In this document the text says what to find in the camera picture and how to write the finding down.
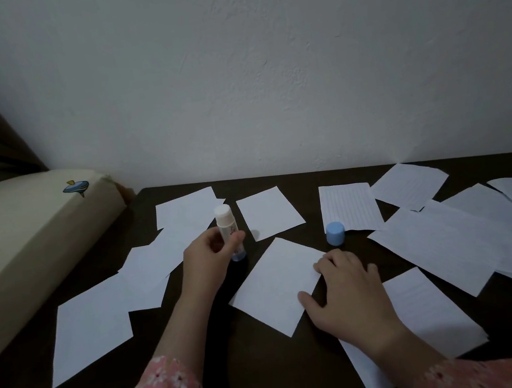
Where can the person's left forearm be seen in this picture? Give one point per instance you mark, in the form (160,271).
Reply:
(178,347)

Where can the white panda print glue stick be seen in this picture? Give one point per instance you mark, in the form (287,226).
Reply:
(225,220)

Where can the single lined paper sheet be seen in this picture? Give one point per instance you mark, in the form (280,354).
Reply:
(437,313)
(275,289)

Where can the beige mattress with whale print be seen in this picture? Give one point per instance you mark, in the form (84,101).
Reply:
(21,260)

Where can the white paper sheets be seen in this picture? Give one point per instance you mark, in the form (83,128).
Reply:
(181,209)

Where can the person's left hand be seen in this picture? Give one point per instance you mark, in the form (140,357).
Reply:
(207,266)

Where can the person's right forearm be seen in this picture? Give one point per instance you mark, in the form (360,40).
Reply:
(416,364)

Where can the blue glue stick cap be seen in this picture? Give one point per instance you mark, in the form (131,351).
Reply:
(335,234)

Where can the person's right hand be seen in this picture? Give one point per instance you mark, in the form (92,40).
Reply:
(354,306)

